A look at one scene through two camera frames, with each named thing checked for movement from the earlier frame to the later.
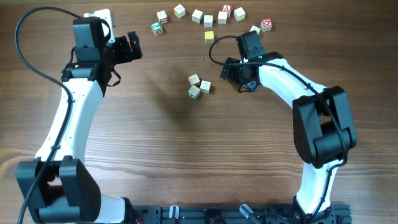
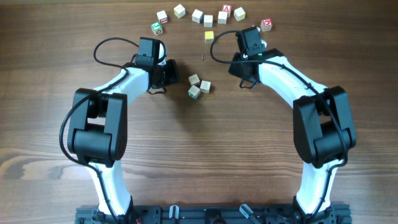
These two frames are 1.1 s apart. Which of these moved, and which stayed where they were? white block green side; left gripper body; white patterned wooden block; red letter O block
Moved: left gripper body
Stayed: white patterned wooden block; red letter O block; white block green side
